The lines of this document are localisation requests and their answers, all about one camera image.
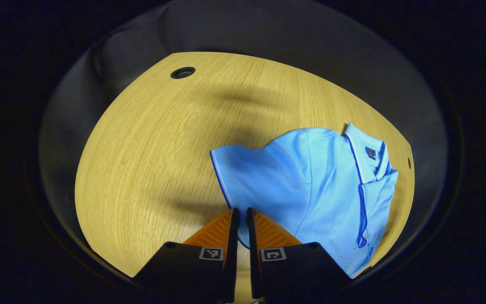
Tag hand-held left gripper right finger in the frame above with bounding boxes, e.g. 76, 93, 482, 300
246, 208, 353, 303

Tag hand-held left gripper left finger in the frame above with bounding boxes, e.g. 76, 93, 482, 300
131, 208, 240, 303

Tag light blue T-shirt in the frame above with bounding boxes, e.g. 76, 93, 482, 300
209, 122, 399, 279

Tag black backdrop cloth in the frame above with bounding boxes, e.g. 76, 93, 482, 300
38, 0, 449, 254

